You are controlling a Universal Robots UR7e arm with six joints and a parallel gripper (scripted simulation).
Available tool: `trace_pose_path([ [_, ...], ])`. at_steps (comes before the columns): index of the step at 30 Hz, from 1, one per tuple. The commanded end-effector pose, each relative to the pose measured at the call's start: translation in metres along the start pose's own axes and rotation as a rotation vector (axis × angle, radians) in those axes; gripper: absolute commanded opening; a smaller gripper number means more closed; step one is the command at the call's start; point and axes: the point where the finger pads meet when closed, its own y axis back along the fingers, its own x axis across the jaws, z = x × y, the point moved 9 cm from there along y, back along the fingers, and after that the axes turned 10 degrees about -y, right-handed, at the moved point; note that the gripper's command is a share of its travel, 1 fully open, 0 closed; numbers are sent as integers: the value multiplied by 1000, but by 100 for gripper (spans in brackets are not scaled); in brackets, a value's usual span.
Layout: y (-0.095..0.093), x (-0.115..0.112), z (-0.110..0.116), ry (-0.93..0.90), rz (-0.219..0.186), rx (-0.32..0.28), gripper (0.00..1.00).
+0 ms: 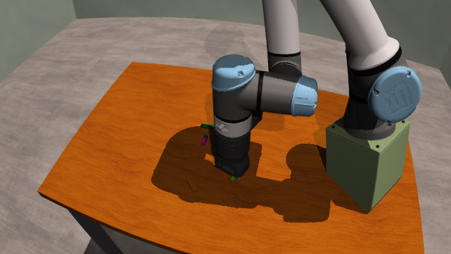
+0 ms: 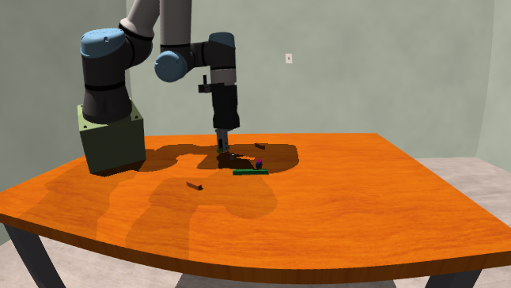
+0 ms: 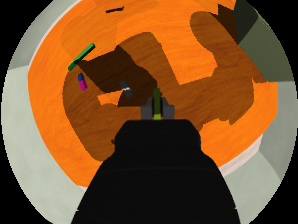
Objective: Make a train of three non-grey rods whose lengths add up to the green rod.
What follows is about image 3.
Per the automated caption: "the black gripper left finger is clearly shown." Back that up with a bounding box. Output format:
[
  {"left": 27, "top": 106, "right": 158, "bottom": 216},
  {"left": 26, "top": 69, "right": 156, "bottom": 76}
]
[{"left": 140, "top": 97, "right": 154, "bottom": 120}]

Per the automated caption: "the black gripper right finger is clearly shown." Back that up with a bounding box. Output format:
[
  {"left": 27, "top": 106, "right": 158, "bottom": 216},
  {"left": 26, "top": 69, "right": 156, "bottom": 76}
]
[{"left": 160, "top": 97, "right": 175, "bottom": 120}]

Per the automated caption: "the magenta rod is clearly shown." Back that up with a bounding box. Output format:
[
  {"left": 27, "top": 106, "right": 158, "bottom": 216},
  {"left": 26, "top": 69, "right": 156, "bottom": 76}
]
[{"left": 79, "top": 79, "right": 88, "bottom": 91}]

